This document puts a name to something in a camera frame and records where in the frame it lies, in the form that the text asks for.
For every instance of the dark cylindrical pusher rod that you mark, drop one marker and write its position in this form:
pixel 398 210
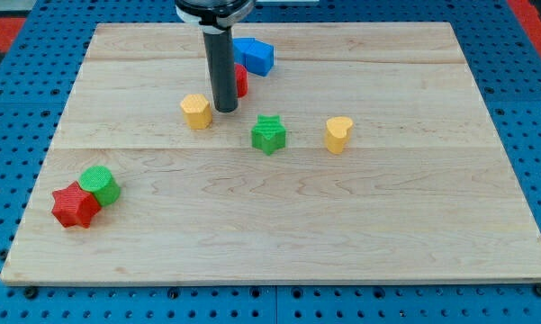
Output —
pixel 221 65

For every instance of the yellow hexagon block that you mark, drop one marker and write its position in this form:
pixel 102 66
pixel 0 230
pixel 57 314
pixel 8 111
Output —
pixel 196 111

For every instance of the green star block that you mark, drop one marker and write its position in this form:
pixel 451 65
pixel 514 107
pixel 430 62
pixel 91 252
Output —
pixel 268 134

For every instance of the green circle block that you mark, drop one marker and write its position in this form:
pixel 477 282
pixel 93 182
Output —
pixel 99 181

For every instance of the red star block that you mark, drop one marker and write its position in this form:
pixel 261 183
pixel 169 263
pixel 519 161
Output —
pixel 74 206

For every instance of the red round block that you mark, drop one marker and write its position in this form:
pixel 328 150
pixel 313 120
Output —
pixel 241 75

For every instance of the blue block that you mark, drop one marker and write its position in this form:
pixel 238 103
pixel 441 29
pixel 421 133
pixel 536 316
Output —
pixel 255 55

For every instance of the yellow heart block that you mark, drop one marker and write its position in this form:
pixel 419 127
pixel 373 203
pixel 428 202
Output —
pixel 337 133

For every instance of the wooden board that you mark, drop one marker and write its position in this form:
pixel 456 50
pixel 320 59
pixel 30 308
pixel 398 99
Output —
pixel 423 192

